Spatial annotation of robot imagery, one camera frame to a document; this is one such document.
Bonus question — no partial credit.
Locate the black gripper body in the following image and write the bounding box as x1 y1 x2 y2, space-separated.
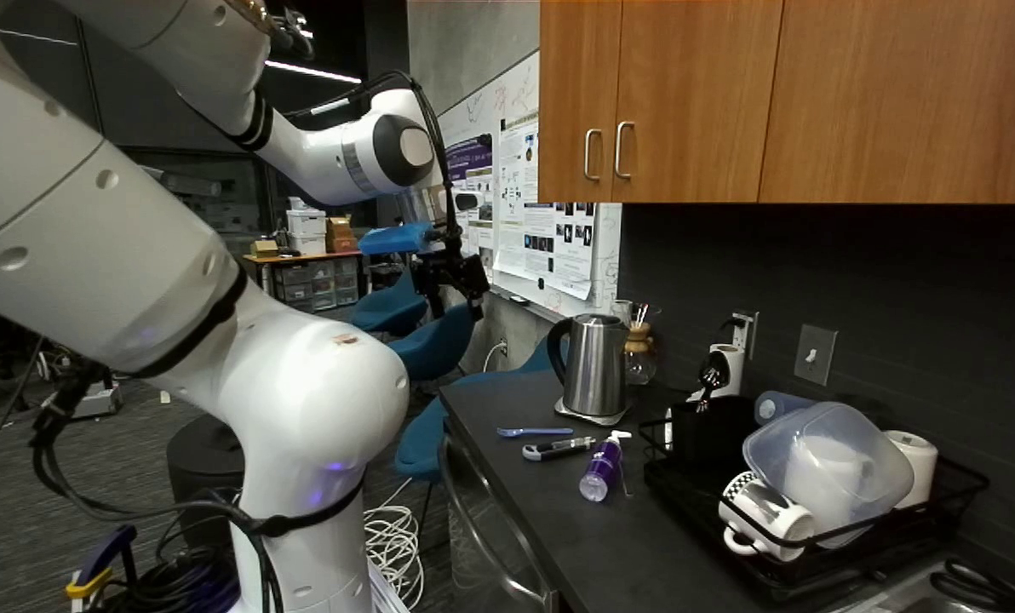
413 256 490 298

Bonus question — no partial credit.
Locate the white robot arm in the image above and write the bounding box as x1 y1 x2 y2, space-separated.
0 0 453 613

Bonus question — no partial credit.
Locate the middle wooden cabinet door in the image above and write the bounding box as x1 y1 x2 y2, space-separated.
614 0 783 205

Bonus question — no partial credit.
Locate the teal chair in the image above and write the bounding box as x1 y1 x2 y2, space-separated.
345 273 483 480

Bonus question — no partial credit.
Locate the research poster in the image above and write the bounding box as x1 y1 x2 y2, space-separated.
494 119 597 298

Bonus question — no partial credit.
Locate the whiteboard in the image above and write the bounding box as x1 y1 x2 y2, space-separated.
440 53 621 321

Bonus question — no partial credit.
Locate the stainless steel electric kettle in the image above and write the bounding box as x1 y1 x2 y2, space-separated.
548 313 628 426

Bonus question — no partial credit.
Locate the brown glass bottle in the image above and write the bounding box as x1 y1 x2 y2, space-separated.
624 302 656 387

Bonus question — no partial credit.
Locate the purple spray bottle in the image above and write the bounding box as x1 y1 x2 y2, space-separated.
576 428 630 505

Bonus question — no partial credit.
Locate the white mug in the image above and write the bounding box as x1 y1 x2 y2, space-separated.
717 470 813 561

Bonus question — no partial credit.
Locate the black dish rack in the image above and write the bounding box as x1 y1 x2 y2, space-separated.
641 397 989 601

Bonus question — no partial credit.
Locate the clear plastic container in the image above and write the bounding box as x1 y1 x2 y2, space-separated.
742 402 911 548

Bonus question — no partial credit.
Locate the white paper towel roll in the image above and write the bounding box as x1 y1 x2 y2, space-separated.
886 428 941 507

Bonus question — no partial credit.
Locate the silver left cabinet handle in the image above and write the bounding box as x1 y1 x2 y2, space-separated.
582 126 603 184

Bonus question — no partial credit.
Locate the silver cabinet handle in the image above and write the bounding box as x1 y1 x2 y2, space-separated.
614 119 636 180
582 126 603 184

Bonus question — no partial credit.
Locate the silver right cabinet handle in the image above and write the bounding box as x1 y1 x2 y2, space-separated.
614 119 636 180

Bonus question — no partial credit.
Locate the white coiled cable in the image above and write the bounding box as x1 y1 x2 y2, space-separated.
361 473 431 613

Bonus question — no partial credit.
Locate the wall light switch plate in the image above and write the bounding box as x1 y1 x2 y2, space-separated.
794 324 839 384

